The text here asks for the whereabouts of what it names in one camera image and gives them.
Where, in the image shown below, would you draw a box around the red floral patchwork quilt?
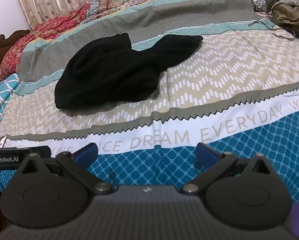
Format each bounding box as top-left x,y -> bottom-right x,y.
0,0 -> 197,80

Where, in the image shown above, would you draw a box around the teal lattice bed sheet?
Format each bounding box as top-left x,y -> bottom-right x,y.
0,74 -> 21,140

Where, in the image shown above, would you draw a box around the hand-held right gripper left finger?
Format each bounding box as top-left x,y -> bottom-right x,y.
17,144 -> 114,195

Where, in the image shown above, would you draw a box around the black pants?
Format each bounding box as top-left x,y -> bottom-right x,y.
54,33 -> 204,110

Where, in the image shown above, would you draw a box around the patterned striped bedspread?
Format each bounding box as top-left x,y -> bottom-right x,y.
0,0 -> 299,203

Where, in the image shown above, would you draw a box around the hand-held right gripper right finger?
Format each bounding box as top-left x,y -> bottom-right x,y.
181,142 -> 280,195

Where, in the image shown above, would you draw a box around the olive crumpled cloth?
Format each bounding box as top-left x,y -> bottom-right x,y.
265,0 -> 299,37

